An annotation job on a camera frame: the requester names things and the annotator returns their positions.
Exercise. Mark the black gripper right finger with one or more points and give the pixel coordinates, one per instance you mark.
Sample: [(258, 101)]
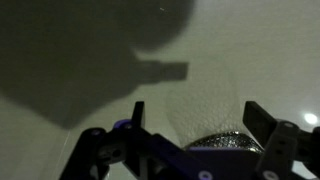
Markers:
[(258, 120)]

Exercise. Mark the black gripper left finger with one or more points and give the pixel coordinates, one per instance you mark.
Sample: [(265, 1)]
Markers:
[(138, 115)]

